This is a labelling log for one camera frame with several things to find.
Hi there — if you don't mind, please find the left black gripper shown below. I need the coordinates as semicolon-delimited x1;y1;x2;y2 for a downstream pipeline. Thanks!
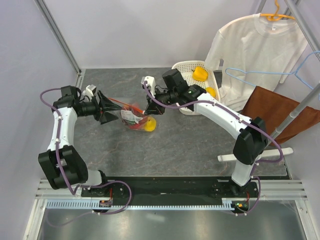
77;90;122;125

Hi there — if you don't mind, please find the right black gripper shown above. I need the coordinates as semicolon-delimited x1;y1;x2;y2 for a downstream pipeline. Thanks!
144;87;177;116

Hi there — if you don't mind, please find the yellow lemon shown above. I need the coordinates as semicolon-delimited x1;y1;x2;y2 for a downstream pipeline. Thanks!
144;116;157;132

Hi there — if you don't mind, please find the clear zip top bag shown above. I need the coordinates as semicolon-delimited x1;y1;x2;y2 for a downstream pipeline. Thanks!
109;98;157;132

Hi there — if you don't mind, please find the red lychee bunch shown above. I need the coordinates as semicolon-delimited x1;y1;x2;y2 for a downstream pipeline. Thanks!
120;104;147;130

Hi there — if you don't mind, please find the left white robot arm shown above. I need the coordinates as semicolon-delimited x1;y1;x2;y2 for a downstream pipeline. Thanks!
38;85;122;197

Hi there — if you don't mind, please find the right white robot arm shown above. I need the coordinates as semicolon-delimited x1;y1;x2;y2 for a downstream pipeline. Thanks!
141;69;268;197

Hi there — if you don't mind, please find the white plastic basket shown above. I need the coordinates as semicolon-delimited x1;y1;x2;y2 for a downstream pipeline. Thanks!
168;60;223;120

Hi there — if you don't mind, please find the yellow bell pepper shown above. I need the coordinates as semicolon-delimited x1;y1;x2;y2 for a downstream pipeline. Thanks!
192;66;209;82

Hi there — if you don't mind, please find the yellow banana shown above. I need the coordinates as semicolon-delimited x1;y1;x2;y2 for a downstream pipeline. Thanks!
205;87;217;98

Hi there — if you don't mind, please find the white t-shirt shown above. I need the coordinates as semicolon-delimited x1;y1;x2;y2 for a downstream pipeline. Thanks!
204;14;308;111

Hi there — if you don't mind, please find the brown cloth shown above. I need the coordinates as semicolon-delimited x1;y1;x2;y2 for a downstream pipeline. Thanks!
241;86;320;144

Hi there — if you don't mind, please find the blue clothes hanger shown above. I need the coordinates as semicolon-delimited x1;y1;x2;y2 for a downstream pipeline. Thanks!
224;50;320;90

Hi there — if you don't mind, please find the orange clothes hanger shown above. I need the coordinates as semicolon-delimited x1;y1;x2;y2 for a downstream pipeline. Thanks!
260;0;295;22

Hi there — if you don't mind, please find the grey clothes rack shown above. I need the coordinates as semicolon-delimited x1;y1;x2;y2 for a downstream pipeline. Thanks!
217;0;320;163

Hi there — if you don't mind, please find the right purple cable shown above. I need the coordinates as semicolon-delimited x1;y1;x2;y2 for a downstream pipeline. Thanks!
142;82;284;216

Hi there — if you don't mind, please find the purple cable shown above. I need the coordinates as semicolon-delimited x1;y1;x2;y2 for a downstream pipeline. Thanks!
142;82;284;216
39;87;133;228

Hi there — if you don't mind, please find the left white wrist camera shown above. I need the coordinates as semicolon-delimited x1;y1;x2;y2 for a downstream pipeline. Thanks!
82;84;97;102

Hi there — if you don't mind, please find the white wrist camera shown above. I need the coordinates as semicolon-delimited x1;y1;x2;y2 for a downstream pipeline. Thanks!
141;76;156;97
82;84;97;102

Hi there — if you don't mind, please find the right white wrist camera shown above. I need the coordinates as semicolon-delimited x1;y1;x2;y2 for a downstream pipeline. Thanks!
141;76;156;97

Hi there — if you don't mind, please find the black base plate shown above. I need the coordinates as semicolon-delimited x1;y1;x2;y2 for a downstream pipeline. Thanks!
79;176;258;208

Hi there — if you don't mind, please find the white slotted cable duct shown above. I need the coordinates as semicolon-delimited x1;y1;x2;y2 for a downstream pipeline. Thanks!
46;199;236;211

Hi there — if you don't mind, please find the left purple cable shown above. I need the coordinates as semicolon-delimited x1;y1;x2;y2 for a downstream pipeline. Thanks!
39;87;133;228

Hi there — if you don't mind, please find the aluminium frame post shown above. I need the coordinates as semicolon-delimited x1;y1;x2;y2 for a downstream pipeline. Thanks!
34;0;82;75

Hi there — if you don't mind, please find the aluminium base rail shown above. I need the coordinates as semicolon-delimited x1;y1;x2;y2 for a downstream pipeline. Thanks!
35;179;308;201

